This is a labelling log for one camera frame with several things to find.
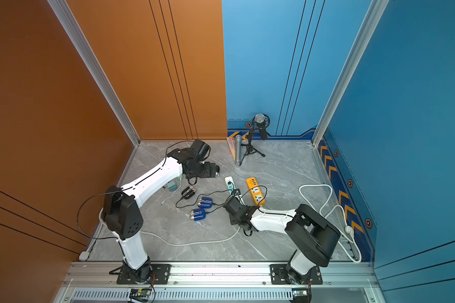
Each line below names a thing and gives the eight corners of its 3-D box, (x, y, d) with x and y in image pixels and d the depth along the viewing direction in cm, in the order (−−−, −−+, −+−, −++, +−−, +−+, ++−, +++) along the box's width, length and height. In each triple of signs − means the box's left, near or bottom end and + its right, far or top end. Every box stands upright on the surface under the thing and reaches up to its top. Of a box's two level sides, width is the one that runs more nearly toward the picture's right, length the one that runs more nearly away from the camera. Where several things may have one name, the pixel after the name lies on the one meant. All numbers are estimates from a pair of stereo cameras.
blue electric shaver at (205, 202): (198, 208, 92) (197, 205, 91) (199, 199, 95) (198, 197, 94) (212, 207, 92) (211, 205, 91) (213, 199, 95) (212, 197, 93)
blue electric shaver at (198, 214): (190, 221, 89) (189, 219, 87) (191, 210, 92) (190, 208, 90) (205, 221, 89) (204, 219, 87) (206, 210, 92) (205, 208, 90)
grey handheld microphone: (235, 165, 110) (235, 162, 108) (235, 137, 125) (235, 134, 123) (242, 165, 110) (242, 162, 108) (241, 137, 125) (241, 134, 123)
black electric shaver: (181, 196, 97) (180, 193, 95) (189, 187, 101) (188, 184, 98) (188, 201, 96) (187, 198, 93) (196, 192, 99) (196, 189, 96)
